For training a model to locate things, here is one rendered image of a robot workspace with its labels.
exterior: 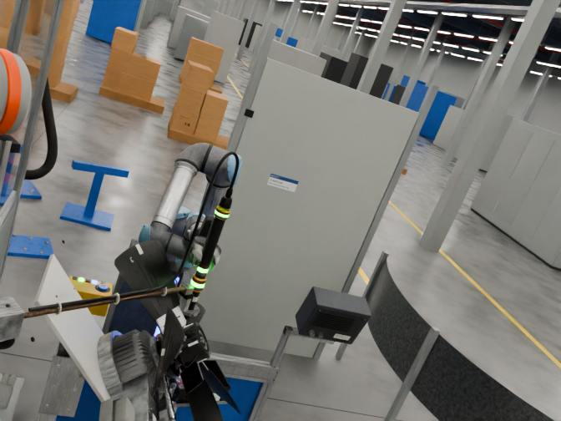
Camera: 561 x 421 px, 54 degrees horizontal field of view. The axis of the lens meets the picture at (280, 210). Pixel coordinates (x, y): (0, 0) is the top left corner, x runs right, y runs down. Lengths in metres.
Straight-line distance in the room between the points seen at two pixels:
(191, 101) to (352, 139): 5.78
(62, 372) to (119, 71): 9.42
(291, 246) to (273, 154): 0.69
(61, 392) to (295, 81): 2.36
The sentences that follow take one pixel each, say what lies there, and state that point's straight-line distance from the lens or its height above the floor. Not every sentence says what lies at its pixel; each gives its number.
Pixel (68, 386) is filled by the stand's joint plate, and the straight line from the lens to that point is 1.74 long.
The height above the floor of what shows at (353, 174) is 1.47.
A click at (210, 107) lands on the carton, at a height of 0.68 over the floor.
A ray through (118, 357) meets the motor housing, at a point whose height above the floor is 1.15.
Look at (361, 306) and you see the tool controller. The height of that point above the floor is 1.24.
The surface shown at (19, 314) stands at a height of 1.38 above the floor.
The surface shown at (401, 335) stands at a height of 0.76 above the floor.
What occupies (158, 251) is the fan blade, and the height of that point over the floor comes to 1.41.
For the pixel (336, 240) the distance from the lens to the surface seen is 3.91.
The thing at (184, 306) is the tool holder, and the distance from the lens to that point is 1.77.
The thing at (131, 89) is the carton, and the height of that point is 0.25.
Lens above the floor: 2.16
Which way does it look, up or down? 17 degrees down
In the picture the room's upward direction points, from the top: 21 degrees clockwise
